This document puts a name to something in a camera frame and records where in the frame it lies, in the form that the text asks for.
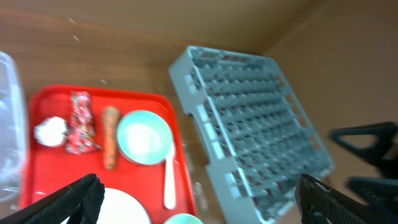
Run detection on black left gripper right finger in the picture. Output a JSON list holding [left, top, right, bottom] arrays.
[[295, 174, 397, 224]]

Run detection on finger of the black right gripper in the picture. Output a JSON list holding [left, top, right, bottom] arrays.
[[329, 122, 397, 165], [346, 177, 397, 215]]

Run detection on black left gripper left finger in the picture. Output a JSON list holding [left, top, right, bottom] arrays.
[[1, 174, 105, 224]]

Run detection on mint green bowl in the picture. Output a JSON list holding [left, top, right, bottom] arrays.
[[116, 110, 174, 166]]

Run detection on light blue bowl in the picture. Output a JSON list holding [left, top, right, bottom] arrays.
[[164, 213, 203, 224]]

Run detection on grey dishwasher rack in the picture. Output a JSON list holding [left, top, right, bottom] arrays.
[[169, 46, 334, 223]]

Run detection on light blue plate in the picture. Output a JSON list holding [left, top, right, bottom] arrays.
[[60, 187, 152, 224]]

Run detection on red candy wrapper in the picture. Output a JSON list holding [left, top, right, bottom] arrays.
[[66, 91, 101, 155]]

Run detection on red plastic tray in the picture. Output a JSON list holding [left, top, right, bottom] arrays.
[[20, 85, 198, 223]]

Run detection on crumpled white tissue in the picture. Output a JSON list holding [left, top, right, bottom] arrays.
[[34, 116, 68, 147]]

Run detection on orange carrot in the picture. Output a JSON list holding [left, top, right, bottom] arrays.
[[102, 106, 121, 170]]

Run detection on white plastic spoon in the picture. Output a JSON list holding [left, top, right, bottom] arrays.
[[164, 143, 176, 210]]

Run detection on clear plastic bin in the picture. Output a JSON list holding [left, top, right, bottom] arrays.
[[1, 52, 29, 203]]

